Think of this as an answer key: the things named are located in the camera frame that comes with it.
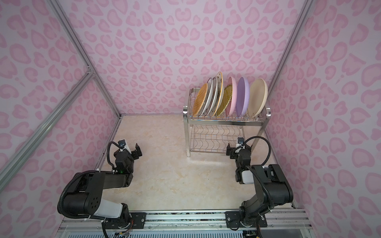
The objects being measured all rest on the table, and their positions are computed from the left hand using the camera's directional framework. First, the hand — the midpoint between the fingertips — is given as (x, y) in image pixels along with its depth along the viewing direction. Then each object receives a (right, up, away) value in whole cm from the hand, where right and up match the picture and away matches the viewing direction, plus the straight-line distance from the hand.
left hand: (130, 144), depth 90 cm
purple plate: (+78, +35, +29) cm, 90 cm away
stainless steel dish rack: (+52, +5, +13) cm, 54 cm away
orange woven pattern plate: (+42, +26, -10) cm, 50 cm away
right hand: (+66, +1, +2) cm, 66 cm away
